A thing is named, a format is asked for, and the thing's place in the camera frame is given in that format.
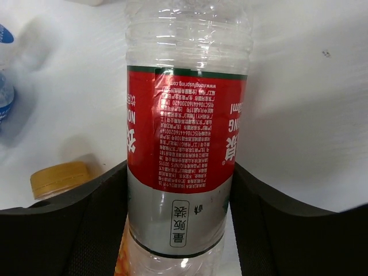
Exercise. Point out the red label water bottle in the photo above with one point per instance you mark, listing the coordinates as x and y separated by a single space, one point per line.
187 65

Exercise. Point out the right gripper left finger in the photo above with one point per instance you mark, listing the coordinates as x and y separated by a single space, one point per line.
74 233

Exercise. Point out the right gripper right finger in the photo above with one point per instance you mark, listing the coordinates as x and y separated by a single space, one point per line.
279 235

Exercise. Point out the orange juice bottle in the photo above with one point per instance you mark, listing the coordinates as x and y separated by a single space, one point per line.
57 179

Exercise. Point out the blue label clear bottle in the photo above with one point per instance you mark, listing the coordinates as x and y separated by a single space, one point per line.
8 46

